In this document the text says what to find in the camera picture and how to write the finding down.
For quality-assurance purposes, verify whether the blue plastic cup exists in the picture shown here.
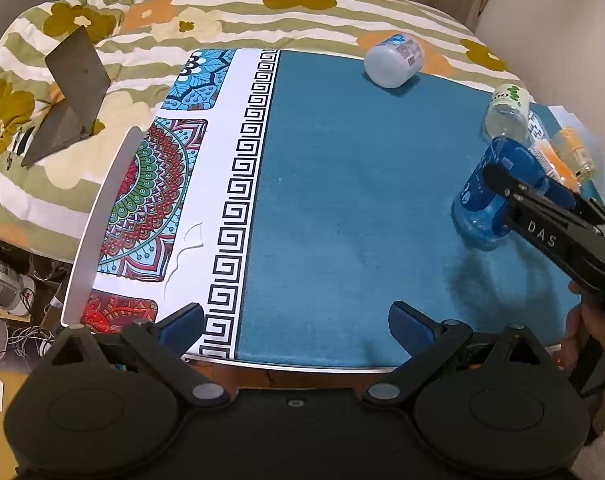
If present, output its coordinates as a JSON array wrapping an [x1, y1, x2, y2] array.
[[452, 136, 549, 250]]

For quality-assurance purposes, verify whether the orange cartoon label cup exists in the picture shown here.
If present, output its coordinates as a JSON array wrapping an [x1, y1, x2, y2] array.
[[529, 140, 580, 192]]

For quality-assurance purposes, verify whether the clear cup green label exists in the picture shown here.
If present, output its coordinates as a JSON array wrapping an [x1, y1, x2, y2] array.
[[482, 84, 531, 144]]

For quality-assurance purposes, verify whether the yellow orange label cup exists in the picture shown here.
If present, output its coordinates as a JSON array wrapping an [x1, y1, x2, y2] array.
[[551, 127, 597, 183]]

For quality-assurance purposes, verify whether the person's right hand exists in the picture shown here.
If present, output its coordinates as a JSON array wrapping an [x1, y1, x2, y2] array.
[[557, 281, 605, 434]]

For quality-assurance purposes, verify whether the teal patterned table cloth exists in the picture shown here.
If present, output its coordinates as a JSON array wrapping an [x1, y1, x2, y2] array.
[[62, 49, 575, 370]]

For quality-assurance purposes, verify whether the grey open laptop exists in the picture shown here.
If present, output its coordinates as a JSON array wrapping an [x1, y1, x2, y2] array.
[[22, 26, 110, 167]]

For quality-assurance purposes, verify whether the floral striped duvet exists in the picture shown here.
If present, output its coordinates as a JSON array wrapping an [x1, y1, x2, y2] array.
[[0, 0, 515, 261]]

